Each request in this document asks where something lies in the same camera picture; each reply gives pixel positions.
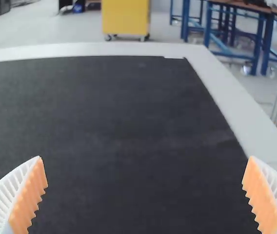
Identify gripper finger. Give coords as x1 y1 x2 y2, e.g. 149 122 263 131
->
241 156 277 234
0 155 49 234

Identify black mat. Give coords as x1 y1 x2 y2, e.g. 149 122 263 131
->
0 56 261 234

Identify wheeled metal cabinet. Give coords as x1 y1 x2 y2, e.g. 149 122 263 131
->
101 0 152 42

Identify blue metal frame table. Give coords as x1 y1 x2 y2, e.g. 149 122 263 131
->
180 0 227 43
169 0 204 26
203 0 277 77

